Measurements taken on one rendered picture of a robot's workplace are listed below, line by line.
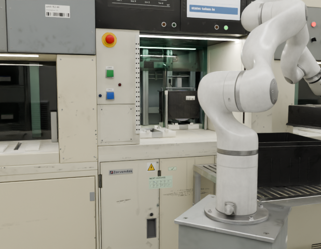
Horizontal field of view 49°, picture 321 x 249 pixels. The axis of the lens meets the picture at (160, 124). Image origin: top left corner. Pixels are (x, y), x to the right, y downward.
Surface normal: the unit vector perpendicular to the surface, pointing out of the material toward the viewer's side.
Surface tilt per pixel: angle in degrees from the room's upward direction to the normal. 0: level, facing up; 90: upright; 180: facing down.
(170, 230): 90
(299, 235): 90
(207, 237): 90
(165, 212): 90
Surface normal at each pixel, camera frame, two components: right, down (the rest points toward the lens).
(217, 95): -0.56, 0.28
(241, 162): 0.00, 0.10
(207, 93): -0.58, 0.06
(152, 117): 0.29, 0.10
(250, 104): -0.46, 0.64
